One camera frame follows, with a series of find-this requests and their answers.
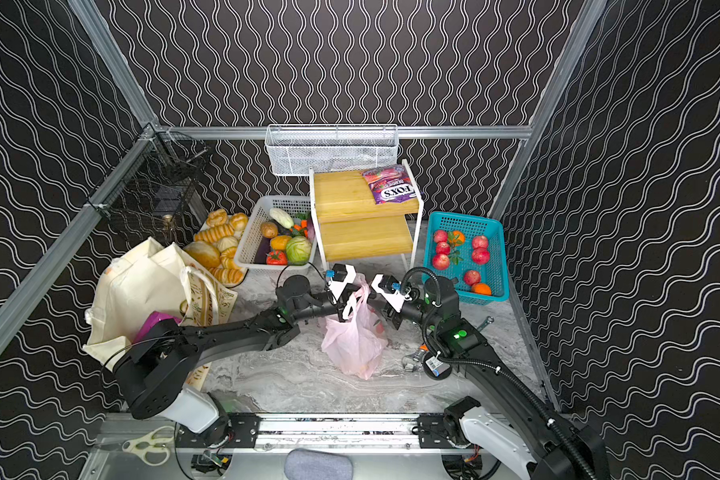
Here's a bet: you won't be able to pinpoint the pink plastic grocery bag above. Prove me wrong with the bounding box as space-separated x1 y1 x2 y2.
319 274 388 380

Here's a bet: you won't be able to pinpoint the purple snack packet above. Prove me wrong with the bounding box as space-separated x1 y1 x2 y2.
132 311 182 343

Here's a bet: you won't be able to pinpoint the cream canvas tote bag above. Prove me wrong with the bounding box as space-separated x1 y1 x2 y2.
83 238 238 370

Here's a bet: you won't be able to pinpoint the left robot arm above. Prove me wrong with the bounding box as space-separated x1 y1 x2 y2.
113 275 361 445

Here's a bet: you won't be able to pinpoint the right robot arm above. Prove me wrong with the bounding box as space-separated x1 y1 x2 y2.
371 269 610 479

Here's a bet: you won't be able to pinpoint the orange box cutter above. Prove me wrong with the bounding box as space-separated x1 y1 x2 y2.
401 345 428 372

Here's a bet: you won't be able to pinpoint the black round tape measure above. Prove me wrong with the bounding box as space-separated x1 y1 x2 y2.
422 352 453 381

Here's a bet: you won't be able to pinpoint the green cabbage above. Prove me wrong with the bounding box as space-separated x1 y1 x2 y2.
285 236 312 265

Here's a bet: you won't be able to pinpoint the orange fruit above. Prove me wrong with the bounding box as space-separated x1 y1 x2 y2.
470 282 493 296

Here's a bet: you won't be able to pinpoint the wooden two-tier shelf rack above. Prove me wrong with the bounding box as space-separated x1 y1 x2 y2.
308 159 424 269

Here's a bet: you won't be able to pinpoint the red tomato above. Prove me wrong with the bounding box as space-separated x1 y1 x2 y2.
265 250 288 266

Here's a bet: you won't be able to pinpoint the silver wrench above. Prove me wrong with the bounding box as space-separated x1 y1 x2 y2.
477 316 495 331

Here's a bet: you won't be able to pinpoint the yellow orange vegetable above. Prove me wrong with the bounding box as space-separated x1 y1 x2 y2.
270 235 292 251

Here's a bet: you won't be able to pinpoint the teal plastic fruit basket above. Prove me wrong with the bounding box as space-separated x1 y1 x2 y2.
423 212 509 305

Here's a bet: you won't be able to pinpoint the red apple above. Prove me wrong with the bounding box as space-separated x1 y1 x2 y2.
471 248 491 265

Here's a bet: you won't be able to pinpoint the brown potato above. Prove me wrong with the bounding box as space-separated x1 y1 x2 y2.
260 221 279 239

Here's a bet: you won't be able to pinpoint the white plastic vegetable basket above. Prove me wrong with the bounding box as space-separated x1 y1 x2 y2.
234 196 317 271

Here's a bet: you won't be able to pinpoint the purple Fox's candy bag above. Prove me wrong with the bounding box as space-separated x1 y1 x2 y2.
361 164 416 205

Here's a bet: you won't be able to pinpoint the large bread loaf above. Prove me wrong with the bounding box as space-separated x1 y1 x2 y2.
184 241 221 270

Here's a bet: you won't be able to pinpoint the long braided bread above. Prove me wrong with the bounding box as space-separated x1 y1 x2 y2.
193 223 235 244

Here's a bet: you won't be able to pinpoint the grey cloth pad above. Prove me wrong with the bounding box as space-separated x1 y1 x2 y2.
284 449 354 480

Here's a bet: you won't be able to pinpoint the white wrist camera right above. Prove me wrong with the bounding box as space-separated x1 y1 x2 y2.
371 274 406 313

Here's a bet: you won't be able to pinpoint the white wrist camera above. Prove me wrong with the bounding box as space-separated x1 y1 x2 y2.
325 263 357 301
371 274 406 313

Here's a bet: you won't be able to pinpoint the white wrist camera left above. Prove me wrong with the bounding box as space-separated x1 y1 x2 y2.
325 263 357 301

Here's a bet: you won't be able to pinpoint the metal base rail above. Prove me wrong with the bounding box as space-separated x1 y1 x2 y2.
104 412 577 451

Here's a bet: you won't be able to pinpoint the white wire wall basket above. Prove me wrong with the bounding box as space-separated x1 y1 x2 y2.
265 124 399 176

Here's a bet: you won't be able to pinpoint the black wire wall basket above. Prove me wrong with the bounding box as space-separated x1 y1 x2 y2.
89 125 210 246

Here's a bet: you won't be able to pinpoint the scissors with cream handles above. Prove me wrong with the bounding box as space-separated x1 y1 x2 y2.
121 426 174 467

